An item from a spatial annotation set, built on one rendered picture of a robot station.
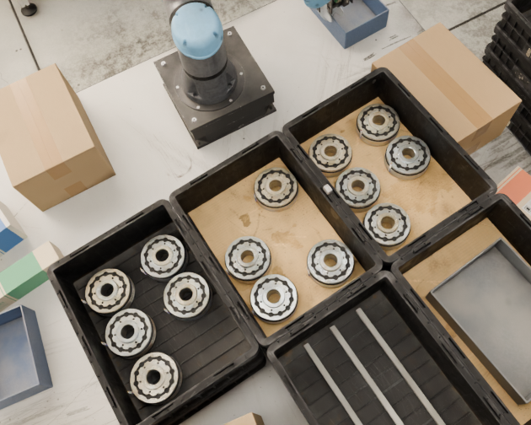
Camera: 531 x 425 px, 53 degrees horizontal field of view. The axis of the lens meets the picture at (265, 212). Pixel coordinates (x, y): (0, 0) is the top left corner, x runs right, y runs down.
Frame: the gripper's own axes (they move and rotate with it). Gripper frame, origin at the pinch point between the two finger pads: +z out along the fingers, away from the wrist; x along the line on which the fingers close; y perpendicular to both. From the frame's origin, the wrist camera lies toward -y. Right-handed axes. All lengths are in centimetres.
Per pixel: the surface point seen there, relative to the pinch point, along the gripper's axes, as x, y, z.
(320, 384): -58, 86, -7
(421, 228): -21, 70, -8
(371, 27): 8.9, 10.0, 1.8
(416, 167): -13, 58, -10
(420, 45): 8.2, 30.3, -10.7
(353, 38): 2.8, 10.0, 2.4
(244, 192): -50, 40, -8
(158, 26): -30, -97, 75
